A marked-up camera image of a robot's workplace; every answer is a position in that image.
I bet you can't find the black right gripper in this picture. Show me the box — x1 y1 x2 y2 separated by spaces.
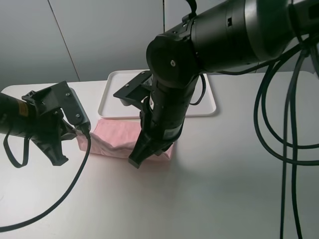
129 76 198 169

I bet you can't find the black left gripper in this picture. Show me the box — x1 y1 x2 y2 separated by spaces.
21 89 76 166

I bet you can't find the pink towel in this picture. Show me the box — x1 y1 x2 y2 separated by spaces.
77 118 174 160

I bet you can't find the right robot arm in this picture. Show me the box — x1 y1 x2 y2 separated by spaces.
129 0 319 168

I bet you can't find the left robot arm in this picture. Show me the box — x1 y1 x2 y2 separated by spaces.
0 93 75 168

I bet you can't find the white rectangular plastic tray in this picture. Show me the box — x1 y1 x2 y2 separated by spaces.
98 70 217 120

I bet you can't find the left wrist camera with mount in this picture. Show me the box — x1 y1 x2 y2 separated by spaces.
31 81 91 130

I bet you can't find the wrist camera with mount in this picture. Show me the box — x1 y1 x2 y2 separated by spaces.
31 81 91 130
113 70 153 110

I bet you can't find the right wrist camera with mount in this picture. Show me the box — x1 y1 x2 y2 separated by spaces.
113 70 153 110

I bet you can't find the black right camera cable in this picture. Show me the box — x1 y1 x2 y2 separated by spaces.
189 32 319 239

